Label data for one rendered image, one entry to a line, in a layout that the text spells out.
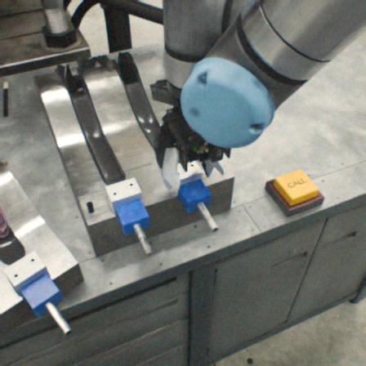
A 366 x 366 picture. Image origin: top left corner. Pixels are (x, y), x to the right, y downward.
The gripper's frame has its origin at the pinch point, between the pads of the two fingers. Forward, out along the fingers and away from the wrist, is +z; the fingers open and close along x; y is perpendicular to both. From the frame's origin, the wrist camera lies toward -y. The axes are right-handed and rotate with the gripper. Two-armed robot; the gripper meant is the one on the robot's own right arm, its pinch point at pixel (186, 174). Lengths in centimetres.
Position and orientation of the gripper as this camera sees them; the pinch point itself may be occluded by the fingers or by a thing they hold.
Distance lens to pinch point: 70.6
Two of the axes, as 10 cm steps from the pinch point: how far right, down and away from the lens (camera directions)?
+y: 4.1, 6.7, -6.2
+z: 0.0, 6.8, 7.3
